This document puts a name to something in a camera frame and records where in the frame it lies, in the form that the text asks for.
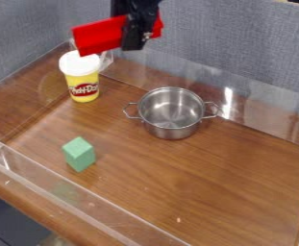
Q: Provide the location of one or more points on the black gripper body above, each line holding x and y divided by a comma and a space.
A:
141, 9

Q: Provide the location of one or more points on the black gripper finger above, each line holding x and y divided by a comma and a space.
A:
136, 32

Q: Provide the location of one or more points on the red rectangular block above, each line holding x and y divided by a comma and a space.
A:
100, 36

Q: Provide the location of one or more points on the yellow Play-Doh can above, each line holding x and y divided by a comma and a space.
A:
80, 72

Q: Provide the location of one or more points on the stainless steel pot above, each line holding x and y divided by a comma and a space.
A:
171, 112

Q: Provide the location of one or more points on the clear acrylic barrier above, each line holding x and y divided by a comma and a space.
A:
218, 189

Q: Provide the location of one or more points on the green foam block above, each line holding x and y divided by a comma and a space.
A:
79, 154

